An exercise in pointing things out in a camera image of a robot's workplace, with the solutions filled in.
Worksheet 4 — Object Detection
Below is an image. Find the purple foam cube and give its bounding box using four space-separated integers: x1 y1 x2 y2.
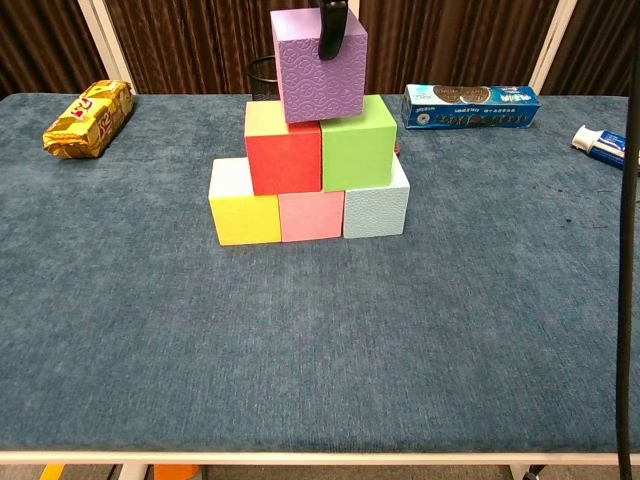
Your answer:
269 6 370 125

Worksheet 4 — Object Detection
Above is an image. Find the pink foam cube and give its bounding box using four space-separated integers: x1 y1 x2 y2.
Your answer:
277 189 346 244

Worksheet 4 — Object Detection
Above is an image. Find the red foam cube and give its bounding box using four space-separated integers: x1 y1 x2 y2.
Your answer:
244 100 324 197

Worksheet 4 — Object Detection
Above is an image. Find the light blue foam cube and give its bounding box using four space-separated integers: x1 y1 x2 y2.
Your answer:
342 155 411 240

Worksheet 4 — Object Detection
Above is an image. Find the black mesh pen holder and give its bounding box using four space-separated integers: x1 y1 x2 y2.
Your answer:
245 55 279 104

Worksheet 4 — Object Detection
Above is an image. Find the green foam cube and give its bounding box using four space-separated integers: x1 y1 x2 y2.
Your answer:
319 94 399 193

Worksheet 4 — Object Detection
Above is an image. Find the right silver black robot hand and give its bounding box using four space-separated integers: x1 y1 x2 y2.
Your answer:
310 0 349 62

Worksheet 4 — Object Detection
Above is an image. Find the white blue toothpaste tube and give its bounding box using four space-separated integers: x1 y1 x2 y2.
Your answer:
571 124 640 174

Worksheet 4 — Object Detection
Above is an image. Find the brown curtain panel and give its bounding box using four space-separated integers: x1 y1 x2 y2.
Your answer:
0 0 109 100
102 0 321 96
355 0 560 96
542 0 640 97

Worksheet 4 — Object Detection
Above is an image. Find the gold biscuit packet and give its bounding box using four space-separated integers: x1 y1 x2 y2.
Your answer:
42 79 135 160

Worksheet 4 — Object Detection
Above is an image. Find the blue cookie box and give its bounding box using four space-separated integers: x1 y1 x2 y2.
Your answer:
401 83 543 130

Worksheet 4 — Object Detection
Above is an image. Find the yellow foam cube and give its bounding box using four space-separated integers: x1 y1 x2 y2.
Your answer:
208 158 283 247

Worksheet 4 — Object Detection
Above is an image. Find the orange plastic object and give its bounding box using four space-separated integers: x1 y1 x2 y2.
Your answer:
153 464 200 480

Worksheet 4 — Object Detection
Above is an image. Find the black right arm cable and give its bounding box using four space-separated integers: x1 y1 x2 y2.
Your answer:
615 0 640 480

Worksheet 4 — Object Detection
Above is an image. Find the white table frame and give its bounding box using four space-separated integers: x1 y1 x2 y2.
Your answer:
0 451 640 480

